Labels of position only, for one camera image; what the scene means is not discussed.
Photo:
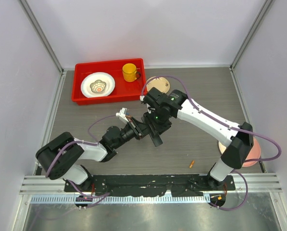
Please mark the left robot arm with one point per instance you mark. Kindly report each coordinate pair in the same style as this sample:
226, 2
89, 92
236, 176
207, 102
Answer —
58, 158

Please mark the red plastic tray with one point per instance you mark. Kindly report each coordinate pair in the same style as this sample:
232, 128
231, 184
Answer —
123, 91

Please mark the black remote control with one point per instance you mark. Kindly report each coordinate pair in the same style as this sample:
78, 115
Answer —
155, 137

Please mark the pink rimmed plate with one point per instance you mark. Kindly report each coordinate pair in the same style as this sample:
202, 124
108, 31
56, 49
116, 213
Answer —
255, 153

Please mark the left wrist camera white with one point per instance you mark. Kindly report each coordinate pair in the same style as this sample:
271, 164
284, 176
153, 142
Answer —
123, 115

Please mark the beige floral saucer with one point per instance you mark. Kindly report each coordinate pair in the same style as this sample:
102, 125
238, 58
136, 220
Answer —
161, 83

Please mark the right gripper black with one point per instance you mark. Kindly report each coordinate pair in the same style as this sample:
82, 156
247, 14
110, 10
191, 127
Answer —
152, 124

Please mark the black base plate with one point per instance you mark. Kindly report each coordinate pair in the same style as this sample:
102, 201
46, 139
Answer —
154, 185

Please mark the white paper plate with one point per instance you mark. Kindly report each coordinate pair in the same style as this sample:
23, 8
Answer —
99, 84

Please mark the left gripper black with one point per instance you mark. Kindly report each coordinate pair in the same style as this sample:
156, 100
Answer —
139, 128

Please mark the yellow mug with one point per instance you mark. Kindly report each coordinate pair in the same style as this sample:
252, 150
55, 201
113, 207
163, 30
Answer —
130, 72

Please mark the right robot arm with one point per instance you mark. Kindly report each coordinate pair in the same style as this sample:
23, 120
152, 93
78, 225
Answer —
237, 139

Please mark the white slotted cable duct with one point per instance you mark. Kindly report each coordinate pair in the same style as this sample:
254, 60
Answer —
77, 199

